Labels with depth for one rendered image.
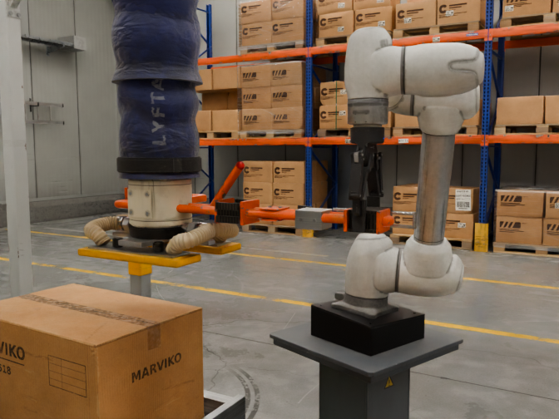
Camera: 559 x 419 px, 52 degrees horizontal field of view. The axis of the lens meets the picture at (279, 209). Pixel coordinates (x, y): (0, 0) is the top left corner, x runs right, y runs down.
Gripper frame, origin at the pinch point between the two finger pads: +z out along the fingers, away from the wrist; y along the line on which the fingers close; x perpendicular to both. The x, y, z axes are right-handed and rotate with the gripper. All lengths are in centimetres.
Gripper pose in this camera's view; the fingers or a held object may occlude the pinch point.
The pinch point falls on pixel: (366, 217)
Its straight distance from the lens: 131.7
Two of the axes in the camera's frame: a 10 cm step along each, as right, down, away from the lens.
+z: 0.0, 9.9, 1.1
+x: 8.7, 0.5, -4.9
